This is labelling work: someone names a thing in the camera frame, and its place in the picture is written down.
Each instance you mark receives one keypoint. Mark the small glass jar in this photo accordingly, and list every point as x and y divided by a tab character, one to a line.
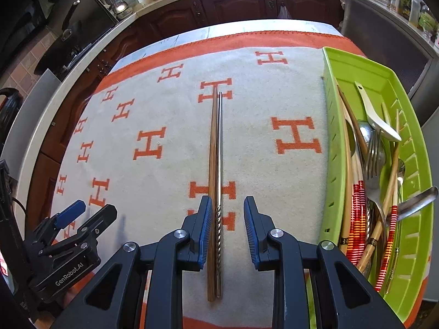
394	0

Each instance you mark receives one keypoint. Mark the black range hood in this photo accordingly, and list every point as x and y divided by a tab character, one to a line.
24	13

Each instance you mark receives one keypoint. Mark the hanging plastic bag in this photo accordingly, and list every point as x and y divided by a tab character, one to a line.
283	12

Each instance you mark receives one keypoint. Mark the dark wooden kitchen cabinets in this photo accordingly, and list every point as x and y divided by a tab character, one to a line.
240	5

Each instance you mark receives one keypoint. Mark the white plastic bottle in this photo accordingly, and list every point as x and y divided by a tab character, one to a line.
415	5

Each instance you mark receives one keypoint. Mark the stainless steel splash guard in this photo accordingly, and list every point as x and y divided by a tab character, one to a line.
34	99

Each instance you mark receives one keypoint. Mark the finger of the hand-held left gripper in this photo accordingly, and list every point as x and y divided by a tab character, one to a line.
99	219
72	209

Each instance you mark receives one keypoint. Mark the green packet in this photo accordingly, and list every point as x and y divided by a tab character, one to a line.
405	0

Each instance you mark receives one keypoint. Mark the white ceramic spoon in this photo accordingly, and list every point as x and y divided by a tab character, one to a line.
375	116

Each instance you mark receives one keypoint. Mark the twisted metal chopstick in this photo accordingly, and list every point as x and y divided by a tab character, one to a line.
394	264
219	219

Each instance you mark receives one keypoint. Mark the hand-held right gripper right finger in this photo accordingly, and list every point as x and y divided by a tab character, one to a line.
251	233

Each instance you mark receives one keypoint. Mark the brown wooden chopstick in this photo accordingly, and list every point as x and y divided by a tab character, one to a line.
212	178
386	113

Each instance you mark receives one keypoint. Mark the white kitchen countertop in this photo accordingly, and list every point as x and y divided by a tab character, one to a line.
144	12

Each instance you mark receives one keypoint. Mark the small steel spoon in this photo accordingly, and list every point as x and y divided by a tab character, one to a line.
400	169
416	201

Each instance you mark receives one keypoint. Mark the clear bottle green label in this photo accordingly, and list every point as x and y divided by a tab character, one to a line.
428	20

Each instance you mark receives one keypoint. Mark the orange white printed blanket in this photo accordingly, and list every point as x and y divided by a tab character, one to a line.
171	178

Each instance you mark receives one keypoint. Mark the steel backsplash panel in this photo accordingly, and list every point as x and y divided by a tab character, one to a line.
89	17

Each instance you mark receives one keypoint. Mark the bamboo chopstick red black end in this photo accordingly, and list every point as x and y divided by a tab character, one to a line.
386	198
346	195

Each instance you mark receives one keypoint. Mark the black gas stove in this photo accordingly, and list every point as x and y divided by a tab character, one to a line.
68	65

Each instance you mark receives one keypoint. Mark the black wok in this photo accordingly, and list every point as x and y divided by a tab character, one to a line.
65	37

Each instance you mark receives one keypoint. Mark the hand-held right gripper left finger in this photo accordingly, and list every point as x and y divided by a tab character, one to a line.
205	233

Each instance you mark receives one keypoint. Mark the green plastic tray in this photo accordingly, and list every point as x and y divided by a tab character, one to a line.
374	72

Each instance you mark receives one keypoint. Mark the small steel teapot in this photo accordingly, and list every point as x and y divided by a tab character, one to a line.
120	7

